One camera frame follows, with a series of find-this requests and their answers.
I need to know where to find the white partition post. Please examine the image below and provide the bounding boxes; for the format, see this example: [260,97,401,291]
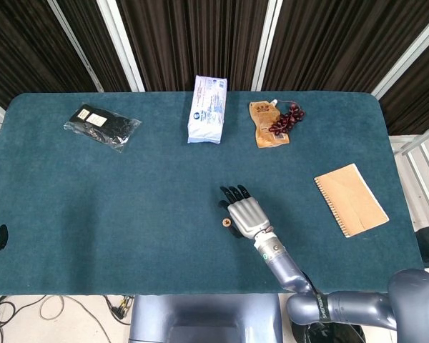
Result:
[96,0,146,93]
[371,6,429,101]
[46,0,104,93]
[252,0,283,92]

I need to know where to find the blue-grey robot torso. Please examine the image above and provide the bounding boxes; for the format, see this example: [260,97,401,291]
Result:
[128,293,284,343]

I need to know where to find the black socks in plastic bag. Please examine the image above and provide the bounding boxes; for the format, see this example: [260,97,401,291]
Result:
[63,104,142,154]

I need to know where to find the dark red grape bunch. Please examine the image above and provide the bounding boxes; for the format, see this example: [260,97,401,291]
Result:
[268,103,306,136]

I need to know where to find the white blue tissue pack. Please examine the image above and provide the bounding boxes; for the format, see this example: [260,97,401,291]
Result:
[187,74,228,145]

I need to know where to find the white floor cable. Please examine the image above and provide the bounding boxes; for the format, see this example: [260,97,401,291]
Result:
[39,294,112,343]

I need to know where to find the dark brown pleated curtain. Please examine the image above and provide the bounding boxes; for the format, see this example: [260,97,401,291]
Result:
[0,0,429,158]

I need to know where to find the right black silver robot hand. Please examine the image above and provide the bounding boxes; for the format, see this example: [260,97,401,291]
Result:
[217,184,271,239]

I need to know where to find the white metal rack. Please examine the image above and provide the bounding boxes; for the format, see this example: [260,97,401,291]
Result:
[389,119,429,233]

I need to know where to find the orange spout pouch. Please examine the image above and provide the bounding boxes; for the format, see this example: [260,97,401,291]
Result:
[249,99,291,149]

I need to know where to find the kraft spiral notebook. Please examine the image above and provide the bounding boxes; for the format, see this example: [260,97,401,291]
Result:
[313,163,390,239]

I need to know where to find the black power plug cable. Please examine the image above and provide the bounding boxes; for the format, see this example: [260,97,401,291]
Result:
[103,294,135,326]

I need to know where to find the black trash bin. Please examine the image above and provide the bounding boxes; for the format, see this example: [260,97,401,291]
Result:
[292,319,366,343]

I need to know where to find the teal table cloth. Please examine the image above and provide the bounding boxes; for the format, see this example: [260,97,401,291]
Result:
[0,91,426,296]

